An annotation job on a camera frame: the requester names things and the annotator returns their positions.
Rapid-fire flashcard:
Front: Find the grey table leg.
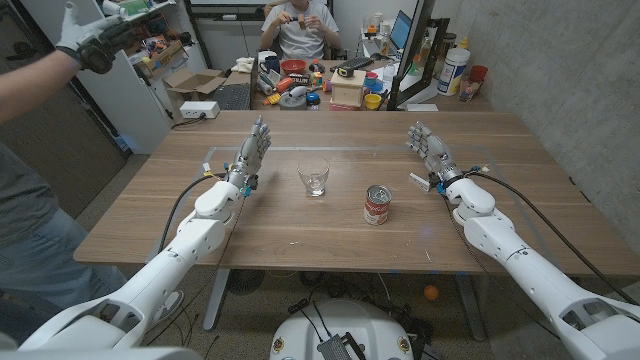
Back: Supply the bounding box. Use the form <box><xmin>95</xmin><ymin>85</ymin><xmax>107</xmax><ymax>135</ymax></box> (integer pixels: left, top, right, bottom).
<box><xmin>202</xmin><ymin>268</ymin><xmax>231</xmax><ymax>332</ymax></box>
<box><xmin>452</xmin><ymin>273</ymin><xmax>487</xmax><ymax>342</ymax></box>

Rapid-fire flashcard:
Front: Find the red soup can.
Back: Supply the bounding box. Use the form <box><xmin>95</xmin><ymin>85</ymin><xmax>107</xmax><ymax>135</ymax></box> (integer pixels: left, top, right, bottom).
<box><xmin>363</xmin><ymin>184</ymin><xmax>393</xmax><ymax>227</ymax></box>

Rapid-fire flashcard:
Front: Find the light wooden box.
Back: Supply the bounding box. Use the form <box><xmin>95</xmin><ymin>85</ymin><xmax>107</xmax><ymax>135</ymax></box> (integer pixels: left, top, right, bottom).
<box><xmin>330</xmin><ymin>68</ymin><xmax>367</xmax><ymax>108</ymax></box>

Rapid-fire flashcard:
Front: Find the grey round device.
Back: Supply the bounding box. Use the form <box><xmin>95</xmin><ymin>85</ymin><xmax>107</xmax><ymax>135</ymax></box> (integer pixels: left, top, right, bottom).
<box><xmin>278</xmin><ymin>85</ymin><xmax>309</xmax><ymax>111</ymax></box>

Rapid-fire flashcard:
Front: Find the white sneaker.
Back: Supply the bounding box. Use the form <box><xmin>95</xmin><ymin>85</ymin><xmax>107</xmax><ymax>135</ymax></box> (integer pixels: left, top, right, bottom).
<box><xmin>152</xmin><ymin>289</ymin><xmax>185</xmax><ymax>326</ymax></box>

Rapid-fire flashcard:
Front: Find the small black keyboard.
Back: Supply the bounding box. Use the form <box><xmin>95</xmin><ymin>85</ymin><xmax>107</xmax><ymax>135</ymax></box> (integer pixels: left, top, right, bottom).
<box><xmin>329</xmin><ymin>56</ymin><xmax>375</xmax><ymax>73</ymax></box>

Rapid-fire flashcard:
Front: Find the wooden back desk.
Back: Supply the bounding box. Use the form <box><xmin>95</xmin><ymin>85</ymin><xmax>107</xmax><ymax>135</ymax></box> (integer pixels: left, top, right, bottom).
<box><xmin>249</xmin><ymin>59</ymin><xmax>494</xmax><ymax>112</ymax></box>

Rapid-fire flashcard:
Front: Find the standing person's bare forearm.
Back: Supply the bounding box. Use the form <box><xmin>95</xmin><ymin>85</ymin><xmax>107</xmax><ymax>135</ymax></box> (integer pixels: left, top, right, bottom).
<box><xmin>0</xmin><ymin>49</ymin><xmax>81</xmax><ymax>124</ymax></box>

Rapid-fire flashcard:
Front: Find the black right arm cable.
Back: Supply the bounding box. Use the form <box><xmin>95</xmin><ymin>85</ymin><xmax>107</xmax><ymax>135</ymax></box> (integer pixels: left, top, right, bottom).
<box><xmin>467</xmin><ymin>169</ymin><xmax>640</xmax><ymax>307</ymax></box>

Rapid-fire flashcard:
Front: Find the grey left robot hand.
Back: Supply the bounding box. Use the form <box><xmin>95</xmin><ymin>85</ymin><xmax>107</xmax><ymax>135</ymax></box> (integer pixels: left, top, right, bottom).
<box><xmin>225</xmin><ymin>115</ymin><xmax>273</xmax><ymax>190</ymax></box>

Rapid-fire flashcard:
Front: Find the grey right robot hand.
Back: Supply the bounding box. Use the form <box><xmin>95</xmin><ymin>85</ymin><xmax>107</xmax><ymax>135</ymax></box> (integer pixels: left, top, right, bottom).
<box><xmin>406</xmin><ymin>121</ymin><xmax>465</xmax><ymax>187</ymax></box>

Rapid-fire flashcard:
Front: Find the open laptop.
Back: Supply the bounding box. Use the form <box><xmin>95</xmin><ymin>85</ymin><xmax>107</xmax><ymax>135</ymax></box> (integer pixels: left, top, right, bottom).
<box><xmin>389</xmin><ymin>9</ymin><xmax>414</xmax><ymax>51</ymax></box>

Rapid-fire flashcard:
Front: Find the large black keyboard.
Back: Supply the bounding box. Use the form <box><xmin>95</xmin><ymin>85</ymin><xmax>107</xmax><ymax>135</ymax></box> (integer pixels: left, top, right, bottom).
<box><xmin>212</xmin><ymin>82</ymin><xmax>252</xmax><ymax>111</ymax></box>

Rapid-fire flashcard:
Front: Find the standing person in jeans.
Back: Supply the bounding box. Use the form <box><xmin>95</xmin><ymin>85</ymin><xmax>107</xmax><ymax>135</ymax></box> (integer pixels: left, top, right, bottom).
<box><xmin>0</xmin><ymin>142</ymin><xmax>131</xmax><ymax>311</ymax></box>

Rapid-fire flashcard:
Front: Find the black monitor with stand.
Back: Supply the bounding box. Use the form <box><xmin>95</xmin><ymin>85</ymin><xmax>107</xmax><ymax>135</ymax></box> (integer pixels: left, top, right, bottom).
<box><xmin>387</xmin><ymin>0</ymin><xmax>451</xmax><ymax>111</ymax></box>

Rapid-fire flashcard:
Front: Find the clear glass with items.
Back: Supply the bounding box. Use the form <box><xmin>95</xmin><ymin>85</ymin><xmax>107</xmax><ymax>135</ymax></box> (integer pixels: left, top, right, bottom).
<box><xmin>458</xmin><ymin>74</ymin><xmax>482</xmax><ymax>103</ymax></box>

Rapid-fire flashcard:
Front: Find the seated person grey shirt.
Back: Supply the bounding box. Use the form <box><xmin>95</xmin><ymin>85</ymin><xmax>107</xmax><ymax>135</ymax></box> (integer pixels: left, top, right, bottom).
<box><xmin>258</xmin><ymin>0</ymin><xmax>342</xmax><ymax>61</ymax></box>

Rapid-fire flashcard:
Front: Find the white folded cloth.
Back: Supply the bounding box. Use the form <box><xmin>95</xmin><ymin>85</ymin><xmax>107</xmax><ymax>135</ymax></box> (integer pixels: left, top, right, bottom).
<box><xmin>230</xmin><ymin>56</ymin><xmax>256</xmax><ymax>75</ymax></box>

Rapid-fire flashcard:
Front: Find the white shelf unit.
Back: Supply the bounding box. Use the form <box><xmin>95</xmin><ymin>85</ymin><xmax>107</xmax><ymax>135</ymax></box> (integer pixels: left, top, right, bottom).
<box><xmin>19</xmin><ymin>0</ymin><xmax>211</xmax><ymax>155</ymax></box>

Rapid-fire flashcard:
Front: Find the black finned module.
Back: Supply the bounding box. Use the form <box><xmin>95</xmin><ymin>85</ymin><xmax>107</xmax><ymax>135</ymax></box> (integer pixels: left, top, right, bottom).
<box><xmin>317</xmin><ymin>335</ymin><xmax>354</xmax><ymax>360</ymax></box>

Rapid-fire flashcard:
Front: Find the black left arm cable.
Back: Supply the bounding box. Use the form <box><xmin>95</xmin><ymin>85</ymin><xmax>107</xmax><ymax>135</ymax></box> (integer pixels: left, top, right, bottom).
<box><xmin>157</xmin><ymin>172</ymin><xmax>229</xmax><ymax>254</ymax></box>

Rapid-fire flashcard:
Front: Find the white wipes canister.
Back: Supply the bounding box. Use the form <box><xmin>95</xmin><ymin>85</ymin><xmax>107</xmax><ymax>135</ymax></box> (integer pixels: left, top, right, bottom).
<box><xmin>437</xmin><ymin>47</ymin><xmax>471</xmax><ymax>97</ymax></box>

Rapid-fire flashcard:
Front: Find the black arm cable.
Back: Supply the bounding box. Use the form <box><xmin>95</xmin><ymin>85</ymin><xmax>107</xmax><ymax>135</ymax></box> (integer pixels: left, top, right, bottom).
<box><xmin>157</xmin><ymin>172</ymin><xmax>229</xmax><ymax>254</ymax></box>
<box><xmin>467</xmin><ymin>169</ymin><xmax>640</xmax><ymax>307</ymax></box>

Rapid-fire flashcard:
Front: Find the open cardboard box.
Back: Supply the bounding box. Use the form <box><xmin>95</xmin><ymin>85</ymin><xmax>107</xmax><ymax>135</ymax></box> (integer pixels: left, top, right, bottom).
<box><xmin>162</xmin><ymin>67</ymin><xmax>227</xmax><ymax>109</ymax></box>

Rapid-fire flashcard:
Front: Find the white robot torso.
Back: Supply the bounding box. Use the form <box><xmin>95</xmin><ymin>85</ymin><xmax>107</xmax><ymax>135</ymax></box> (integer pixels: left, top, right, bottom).
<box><xmin>269</xmin><ymin>298</ymin><xmax>415</xmax><ymax>360</ymax></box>

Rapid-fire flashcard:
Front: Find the dark blue mug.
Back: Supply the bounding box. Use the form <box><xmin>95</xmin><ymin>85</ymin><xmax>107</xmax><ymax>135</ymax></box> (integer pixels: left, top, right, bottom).
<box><xmin>258</xmin><ymin>54</ymin><xmax>281</xmax><ymax>75</ymax></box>

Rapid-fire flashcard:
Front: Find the clear glass cup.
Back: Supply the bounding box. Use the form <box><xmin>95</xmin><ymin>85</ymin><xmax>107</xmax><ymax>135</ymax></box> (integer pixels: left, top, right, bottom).
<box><xmin>297</xmin><ymin>156</ymin><xmax>331</xmax><ymax>198</ymax></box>

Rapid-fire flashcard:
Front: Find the white power strip box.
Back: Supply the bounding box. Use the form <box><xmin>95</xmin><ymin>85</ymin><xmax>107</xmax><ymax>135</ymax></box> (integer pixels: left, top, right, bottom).
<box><xmin>179</xmin><ymin>100</ymin><xmax>221</xmax><ymax>120</ymax></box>

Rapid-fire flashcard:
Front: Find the red bowl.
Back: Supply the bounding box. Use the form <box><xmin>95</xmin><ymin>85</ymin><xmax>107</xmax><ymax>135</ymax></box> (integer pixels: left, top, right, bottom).
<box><xmin>279</xmin><ymin>58</ymin><xmax>307</xmax><ymax>76</ymax></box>

